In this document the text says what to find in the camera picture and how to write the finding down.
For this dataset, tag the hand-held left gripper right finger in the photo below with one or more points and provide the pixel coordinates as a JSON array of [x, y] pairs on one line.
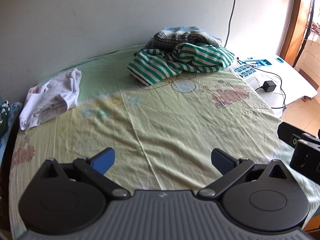
[[221, 161]]

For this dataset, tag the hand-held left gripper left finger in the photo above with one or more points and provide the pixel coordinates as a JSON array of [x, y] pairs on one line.
[[103, 160]]

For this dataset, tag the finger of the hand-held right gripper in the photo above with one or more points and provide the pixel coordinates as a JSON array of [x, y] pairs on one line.
[[287, 132], [305, 160]]

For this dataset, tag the grey blue striped knit sweater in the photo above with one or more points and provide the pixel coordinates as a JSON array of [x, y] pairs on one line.
[[170, 38]]

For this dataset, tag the black power adapter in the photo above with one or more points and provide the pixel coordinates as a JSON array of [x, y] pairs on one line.
[[269, 86]]

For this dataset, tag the white side table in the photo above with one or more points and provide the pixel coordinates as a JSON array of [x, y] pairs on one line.
[[295, 80]]

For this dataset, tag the printed yellow green bedsheet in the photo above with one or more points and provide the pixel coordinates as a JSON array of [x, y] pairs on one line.
[[175, 120]]

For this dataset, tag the small blue round item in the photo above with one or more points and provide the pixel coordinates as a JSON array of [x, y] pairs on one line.
[[279, 60]]

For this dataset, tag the blue white keypad box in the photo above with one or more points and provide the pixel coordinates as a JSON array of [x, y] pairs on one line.
[[246, 70]]

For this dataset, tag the blue plastic tray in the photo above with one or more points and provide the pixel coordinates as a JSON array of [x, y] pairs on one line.
[[260, 62]]

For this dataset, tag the white crumpled garment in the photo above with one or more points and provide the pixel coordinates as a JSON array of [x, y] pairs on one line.
[[57, 92]]

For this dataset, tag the dark green white item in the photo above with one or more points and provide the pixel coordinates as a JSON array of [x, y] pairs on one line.
[[3, 117]]

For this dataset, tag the green white striped garment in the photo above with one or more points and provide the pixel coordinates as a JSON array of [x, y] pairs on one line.
[[190, 55]]

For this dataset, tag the wooden door frame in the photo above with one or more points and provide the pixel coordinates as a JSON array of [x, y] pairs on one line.
[[296, 17]]

